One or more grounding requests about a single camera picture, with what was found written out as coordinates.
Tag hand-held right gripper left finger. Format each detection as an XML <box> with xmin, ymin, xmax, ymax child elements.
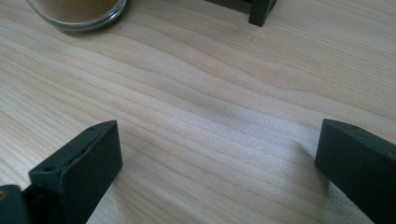
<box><xmin>21</xmin><ymin>119</ymin><xmax>123</xmax><ymax>224</ymax></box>

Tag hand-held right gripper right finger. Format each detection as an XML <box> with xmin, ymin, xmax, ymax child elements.
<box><xmin>314</xmin><ymin>118</ymin><xmax>396</xmax><ymax>224</ymax></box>

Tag black two-tier metal rack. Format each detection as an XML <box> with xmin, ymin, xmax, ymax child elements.
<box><xmin>204</xmin><ymin>0</ymin><xmax>278</xmax><ymax>28</ymax></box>

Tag clear glass jar brown contents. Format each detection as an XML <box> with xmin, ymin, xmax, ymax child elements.
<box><xmin>26</xmin><ymin>0</ymin><xmax>128</xmax><ymax>33</ymax></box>

